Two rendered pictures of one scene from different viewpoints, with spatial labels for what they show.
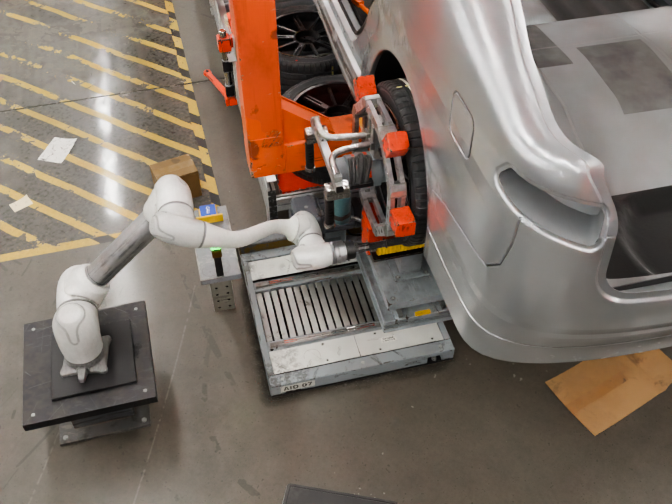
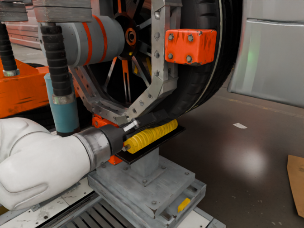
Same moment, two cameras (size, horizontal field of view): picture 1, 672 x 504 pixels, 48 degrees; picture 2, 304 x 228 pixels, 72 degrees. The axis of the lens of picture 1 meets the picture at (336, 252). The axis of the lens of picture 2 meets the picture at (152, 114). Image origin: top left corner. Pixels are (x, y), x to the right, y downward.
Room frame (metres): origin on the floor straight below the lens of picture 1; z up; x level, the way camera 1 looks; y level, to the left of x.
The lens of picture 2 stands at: (1.64, 0.10, 0.90)
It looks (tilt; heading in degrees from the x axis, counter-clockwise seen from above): 24 degrees down; 326
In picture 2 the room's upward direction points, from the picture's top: straight up
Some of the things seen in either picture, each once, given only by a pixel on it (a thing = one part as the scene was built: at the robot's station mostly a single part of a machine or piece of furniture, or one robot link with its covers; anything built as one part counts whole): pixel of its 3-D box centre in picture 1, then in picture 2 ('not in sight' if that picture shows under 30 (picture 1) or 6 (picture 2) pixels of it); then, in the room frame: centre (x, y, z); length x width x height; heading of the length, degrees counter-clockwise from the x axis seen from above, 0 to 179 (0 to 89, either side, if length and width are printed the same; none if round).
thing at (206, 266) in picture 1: (214, 243); not in sight; (2.29, 0.53, 0.44); 0.43 x 0.17 x 0.03; 14
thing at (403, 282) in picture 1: (408, 251); (144, 154); (2.35, -0.33, 0.32); 0.40 x 0.30 x 0.28; 14
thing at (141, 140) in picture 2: (404, 243); (153, 133); (2.22, -0.29, 0.51); 0.29 x 0.06 x 0.06; 104
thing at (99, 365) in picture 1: (84, 356); not in sight; (1.76, 1.00, 0.34); 0.22 x 0.18 x 0.06; 6
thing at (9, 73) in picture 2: (309, 154); (5, 48); (2.42, 0.11, 0.83); 0.04 x 0.04 x 0.16
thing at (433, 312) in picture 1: (405, 279); (144, 184); (2.35, -0.33, 0.13); 0.50 x 0.36 x 0.10; 14
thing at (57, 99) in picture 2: (329, 210); (57, 63); (2.09, 0.02, 0.83); 0.04 x 0.04 x 0.16
